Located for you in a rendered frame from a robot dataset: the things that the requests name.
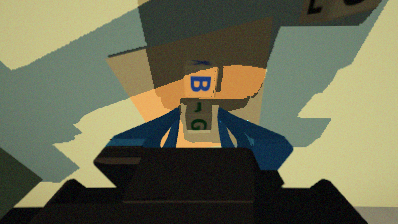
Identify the beige letter block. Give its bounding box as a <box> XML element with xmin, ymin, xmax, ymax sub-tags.
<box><xmin>185</xmin><ymin>101</ymin><xmax>212</xmax><ymax>133</ymax></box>
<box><xmin>299</xmin><ymin>0</ymin><xmax>381</xmax><ymax>24</ymax></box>
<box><xmin>183</xmin><ymin>59</ymin><xmax>219</xmax><ymax>98</ymax></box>

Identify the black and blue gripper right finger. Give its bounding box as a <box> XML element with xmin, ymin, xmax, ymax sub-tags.
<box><xmin>217</xmin><ymin>107</ymin><xmax>293</xmax><ymax>171</ymax></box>

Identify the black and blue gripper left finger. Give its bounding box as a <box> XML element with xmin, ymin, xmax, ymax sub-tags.
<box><xmin>105</xmin><ymin>107</ymin><xmax>180</xmax><ymax>147</ymax></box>

